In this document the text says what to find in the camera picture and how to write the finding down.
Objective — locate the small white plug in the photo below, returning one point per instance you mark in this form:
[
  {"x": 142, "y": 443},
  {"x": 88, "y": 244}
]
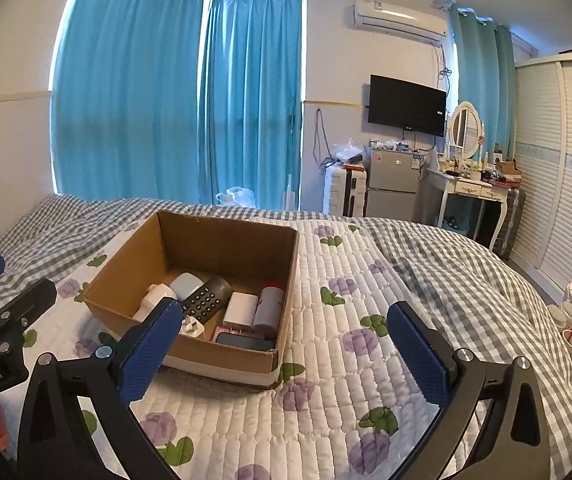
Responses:
[{"x": 192, "y": 327}]

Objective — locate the white vanity table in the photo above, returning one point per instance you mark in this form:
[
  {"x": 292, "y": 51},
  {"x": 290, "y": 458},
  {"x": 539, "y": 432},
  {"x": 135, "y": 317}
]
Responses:
[{"x": 470, "y": 189}]

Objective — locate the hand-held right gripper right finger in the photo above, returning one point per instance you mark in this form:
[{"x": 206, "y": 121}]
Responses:
[{"x": 418, "y": 355}]

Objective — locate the black wall television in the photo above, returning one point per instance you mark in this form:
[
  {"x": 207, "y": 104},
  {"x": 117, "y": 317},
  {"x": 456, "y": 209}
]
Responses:
[{"x": 405, "y": 105}]

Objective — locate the white suitcase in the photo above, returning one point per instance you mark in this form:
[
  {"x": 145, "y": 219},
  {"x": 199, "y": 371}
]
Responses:
[{"x": 344, "y": 192}]

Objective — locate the white plastic bag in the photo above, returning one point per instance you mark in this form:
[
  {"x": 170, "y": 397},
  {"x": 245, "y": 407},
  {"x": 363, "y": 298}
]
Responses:
[{"x": 238, "y": 197}]

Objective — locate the oval white vanity mirror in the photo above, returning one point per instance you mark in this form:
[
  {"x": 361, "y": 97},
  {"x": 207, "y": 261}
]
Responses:
[{"x": 464, "y": 127}]

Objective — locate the silver mini fridge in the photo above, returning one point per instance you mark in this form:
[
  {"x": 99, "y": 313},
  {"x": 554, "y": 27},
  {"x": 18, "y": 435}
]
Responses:
[{"x": 393, "y": 185}]

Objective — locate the white power adapter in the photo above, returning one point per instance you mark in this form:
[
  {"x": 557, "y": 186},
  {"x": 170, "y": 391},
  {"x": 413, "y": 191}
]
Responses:
[{"x": 241, "y": 307}]

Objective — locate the pink item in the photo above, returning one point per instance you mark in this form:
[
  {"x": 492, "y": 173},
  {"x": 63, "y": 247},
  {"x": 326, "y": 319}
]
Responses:
[{"x": 233, "y": 331}]

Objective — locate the small brown cardboard box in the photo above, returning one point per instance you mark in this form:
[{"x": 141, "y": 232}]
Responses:
[{"x": 508, "y": 170}]

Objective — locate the white floral quilted blanket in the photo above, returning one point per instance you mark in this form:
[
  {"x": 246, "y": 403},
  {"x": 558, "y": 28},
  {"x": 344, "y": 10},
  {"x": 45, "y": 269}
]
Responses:
[{"x": 326, "y": 300}]

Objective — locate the narrow blue curtain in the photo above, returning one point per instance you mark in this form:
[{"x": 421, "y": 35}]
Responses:
[{"x": 251, "y": 100}]

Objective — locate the white rounded case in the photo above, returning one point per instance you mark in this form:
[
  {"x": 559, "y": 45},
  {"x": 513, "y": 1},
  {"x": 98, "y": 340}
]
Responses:
[{"x": 186, "y": 285}]

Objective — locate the white air conditioner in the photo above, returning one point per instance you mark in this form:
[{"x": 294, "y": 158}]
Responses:
[{"x": 398, "y": 20}]

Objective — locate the white slatted wardrobe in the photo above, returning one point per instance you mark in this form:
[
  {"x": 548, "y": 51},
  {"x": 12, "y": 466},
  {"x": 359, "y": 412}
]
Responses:
[{"x": 560, "y": 170}]

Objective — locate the dark blue phone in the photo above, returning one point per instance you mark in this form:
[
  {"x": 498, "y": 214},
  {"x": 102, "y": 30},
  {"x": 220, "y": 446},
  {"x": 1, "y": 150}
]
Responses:
[{"x": 243, "y": 341}]

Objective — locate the teal curtain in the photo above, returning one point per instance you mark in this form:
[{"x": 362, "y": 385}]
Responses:
[{"x": 480, "y": 70}]

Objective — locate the white cylindrical bottle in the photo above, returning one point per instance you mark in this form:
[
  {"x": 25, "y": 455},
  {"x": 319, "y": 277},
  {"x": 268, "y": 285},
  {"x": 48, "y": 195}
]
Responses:
[{"x": 153, "y": 300}]

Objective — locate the wide blue curtain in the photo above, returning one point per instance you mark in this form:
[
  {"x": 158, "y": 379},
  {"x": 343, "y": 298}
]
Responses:
[{"x": 126, "y": 90}]

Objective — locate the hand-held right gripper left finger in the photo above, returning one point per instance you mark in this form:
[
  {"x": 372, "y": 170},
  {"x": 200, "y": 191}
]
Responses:
[{"x": 151, "y": 350}]

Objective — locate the black remote control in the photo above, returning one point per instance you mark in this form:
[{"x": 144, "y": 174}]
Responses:
[{"x": 203, "y": 302}]

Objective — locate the silver suitcase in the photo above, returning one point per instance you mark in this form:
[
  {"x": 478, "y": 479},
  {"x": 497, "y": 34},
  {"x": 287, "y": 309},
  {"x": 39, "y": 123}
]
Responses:
[{"x": 510, "y": 220}]

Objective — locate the red and grey small container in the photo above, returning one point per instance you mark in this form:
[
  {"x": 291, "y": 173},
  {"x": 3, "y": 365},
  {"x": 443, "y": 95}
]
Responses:
[{"x": 268, "y": 310}]

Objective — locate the clear plastic bag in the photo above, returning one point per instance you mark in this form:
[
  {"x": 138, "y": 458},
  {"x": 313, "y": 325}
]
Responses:
[{"x": 348, "y": 152}]

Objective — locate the row of cosmetic bottles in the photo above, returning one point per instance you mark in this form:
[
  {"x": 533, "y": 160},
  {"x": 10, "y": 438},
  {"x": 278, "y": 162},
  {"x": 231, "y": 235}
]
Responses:
[{"x": 465, "y": 166}]

